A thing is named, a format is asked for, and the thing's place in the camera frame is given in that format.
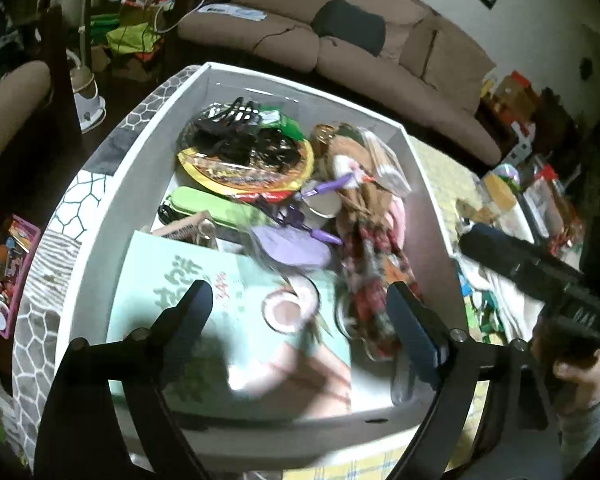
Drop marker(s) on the white garment steamer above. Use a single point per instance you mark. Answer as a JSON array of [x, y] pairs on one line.
[[87, 105]]

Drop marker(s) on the pack of wooden sticks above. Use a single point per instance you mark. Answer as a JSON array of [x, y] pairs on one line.
[[385, 165]]

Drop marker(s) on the plaid scarecrow doll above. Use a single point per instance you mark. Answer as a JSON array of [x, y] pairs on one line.
[[375, 260]]

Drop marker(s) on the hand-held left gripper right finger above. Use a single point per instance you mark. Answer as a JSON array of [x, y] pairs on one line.
[[415, 330]]

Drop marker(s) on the green plastic packet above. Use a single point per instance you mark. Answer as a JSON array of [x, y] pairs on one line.
[[282, 122]]

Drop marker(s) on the white storage box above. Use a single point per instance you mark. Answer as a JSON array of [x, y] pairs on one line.
[[140, 160]]

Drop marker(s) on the black cushion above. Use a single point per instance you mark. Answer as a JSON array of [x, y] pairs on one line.
[[347, 25]]

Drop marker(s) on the brown sofa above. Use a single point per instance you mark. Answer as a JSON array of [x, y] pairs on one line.
[[380, 75]]

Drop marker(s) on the green printed packet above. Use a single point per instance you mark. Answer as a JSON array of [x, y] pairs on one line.
[[260, 360]]

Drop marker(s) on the black hair claw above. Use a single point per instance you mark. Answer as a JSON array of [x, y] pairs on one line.
[[230, 135]]

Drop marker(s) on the person's right forearm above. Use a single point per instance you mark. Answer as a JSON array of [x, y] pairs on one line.
[[590, 435]]

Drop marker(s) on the round silver tin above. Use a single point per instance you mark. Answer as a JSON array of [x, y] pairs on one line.
[[325, 207]]

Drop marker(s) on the white towel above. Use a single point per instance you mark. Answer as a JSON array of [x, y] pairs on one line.
[[510, 300]]

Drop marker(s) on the person's right hand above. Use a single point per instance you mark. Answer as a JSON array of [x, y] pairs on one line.
[[587, 385]]

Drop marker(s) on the wooden comb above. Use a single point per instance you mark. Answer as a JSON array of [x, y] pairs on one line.
[[180, 229]]

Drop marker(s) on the yellow-lid plastic jar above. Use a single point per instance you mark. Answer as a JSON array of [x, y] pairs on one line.
[[500, 192]]

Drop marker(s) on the purple round lid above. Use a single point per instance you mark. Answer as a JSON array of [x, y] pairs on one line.
[[505, 171]]

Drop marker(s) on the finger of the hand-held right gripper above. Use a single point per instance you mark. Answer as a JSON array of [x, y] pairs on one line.
[[500, 255]]

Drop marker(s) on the pink plastic basket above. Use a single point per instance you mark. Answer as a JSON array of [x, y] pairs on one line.
[[27, 240]]

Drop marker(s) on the lavender oval case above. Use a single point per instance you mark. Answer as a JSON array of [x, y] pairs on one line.
[[290, 250]]

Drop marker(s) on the green oblong case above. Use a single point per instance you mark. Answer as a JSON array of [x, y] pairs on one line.
[[205, 202]]

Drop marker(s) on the yellow plaid tablecloth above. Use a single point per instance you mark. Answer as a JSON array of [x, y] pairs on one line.
[[437, 175]]

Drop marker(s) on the grey patterned mat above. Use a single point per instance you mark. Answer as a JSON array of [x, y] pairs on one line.
[[75, 210]]

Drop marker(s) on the light blue cloth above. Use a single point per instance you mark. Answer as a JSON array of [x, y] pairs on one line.
[[230, 12]]

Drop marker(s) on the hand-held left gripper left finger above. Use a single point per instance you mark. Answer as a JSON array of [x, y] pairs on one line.
[[190, 320]]

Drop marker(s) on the green cloth bag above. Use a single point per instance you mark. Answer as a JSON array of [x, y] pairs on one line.
[[125, 35]]

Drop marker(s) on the brown armchair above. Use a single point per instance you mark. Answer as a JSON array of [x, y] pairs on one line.
[[10, 105]]

